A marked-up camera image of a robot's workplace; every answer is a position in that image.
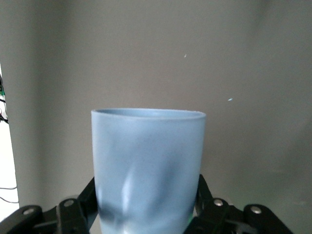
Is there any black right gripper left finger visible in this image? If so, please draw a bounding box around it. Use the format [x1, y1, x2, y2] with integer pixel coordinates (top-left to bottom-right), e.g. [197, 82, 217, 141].
[0, 175, 99, 234]

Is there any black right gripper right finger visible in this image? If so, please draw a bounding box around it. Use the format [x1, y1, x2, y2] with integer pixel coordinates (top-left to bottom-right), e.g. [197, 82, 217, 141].
[189, 173, 294, 234]

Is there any light blue plastic cup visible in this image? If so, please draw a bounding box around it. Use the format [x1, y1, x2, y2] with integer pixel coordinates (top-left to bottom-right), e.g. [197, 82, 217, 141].
[91, 108, 207, 234]

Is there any thin black background cable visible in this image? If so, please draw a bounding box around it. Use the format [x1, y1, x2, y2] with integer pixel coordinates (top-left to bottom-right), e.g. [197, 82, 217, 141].
[0, 187, 19, 204]

